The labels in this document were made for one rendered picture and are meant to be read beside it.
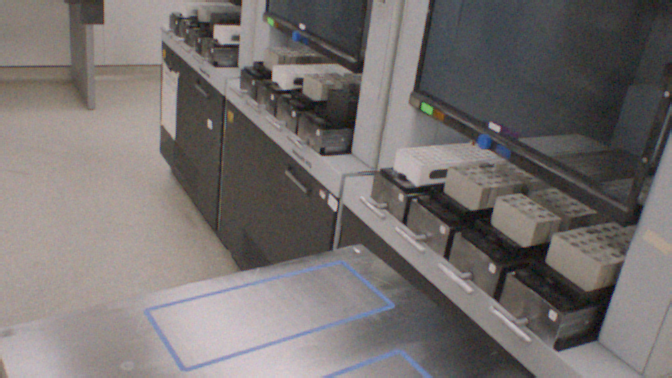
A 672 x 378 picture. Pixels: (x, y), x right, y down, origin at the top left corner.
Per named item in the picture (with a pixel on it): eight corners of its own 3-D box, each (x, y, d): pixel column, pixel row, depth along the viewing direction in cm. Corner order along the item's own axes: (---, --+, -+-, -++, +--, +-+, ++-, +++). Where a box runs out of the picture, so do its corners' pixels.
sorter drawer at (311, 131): (480, 124, 221) (486, 98, 217) (508, 139, 210) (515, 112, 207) (283, 138, 186) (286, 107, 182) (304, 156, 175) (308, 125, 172)
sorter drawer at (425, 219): (613, 195, 178) (623, 164, 174) (657, 218, 167) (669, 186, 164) (388, 230, 143) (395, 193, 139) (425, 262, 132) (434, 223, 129)
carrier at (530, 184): (532, 206, 143) (539, 181, 140) (525, 207, 142) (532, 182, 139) (496, 184, 152) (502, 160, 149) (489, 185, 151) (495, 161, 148)
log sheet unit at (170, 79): (160, 125, 318) (162, 52, 303) (177, 146, 297) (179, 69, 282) (155, 125, 317) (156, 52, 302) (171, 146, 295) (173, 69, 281)
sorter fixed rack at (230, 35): (283, 41, 267) (284, 26, 264) (294, 48, 259) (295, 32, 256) (212, 41, 252) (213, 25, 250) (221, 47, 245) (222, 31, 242)
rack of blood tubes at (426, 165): (487, 163, 169) (493, 140, 166) (514, 179, 161) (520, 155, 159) (391, 173, 155) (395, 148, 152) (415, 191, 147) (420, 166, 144)
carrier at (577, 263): (600, 294, 113) (611, 264, 110) (592, 296, 112) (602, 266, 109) (551, 260, 122) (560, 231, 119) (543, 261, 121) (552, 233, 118)
